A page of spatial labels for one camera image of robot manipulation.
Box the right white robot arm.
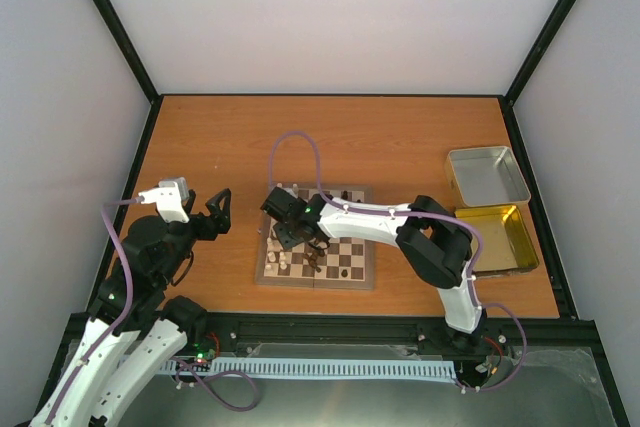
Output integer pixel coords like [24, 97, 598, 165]
[261, 187, 482, 334]

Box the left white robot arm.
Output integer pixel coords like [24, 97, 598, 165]
[30, 179, 232, 426]

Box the pile of dark chess pieces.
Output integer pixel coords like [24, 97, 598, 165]
[304, 246, 326, 273]

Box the row of white chess pieces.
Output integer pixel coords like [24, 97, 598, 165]
[263, 214, 292, 277]

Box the wooden folding chess board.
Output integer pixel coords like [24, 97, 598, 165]
[254, 214, 375, 290]

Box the silver tin lid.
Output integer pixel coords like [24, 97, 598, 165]
[444, 146, 531, 208]

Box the gold tin box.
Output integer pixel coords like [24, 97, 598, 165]
[455, 204, 539, 278]

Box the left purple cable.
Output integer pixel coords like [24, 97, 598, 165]
[44, 199, 146, 426]

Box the purple cable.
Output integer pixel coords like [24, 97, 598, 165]
[268, 130, 529, 395]
[44, 199, 146, 426]

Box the light blue cable duct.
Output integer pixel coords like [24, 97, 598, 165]
[191, 357, 457, 383]

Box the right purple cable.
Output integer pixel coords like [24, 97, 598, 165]
[268, 130, 529, 395]

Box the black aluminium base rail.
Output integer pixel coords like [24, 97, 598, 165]
[205, 312, 604, 360]

